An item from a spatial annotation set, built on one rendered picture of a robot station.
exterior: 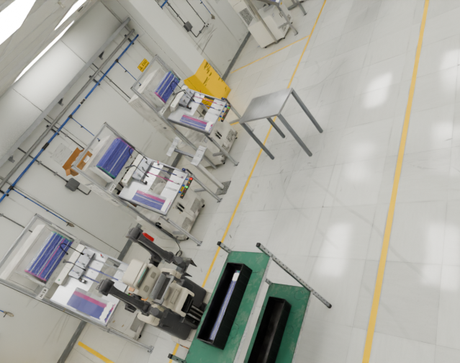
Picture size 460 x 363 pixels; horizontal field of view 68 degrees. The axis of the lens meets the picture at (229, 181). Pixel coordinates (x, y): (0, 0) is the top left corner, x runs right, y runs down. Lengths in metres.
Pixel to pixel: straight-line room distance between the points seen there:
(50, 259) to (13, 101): 2.70
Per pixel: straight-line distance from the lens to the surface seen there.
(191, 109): 5.49
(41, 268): 4.42
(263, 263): 2.58
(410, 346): 2.98
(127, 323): 4.78
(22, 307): 6.02
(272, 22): 8.01
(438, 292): 3.06
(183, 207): 5.10
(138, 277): 2.98
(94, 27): 7.13
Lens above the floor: 2.74
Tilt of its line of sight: 31 degrees down
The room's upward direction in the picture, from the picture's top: 46 degrees counter-clockwise
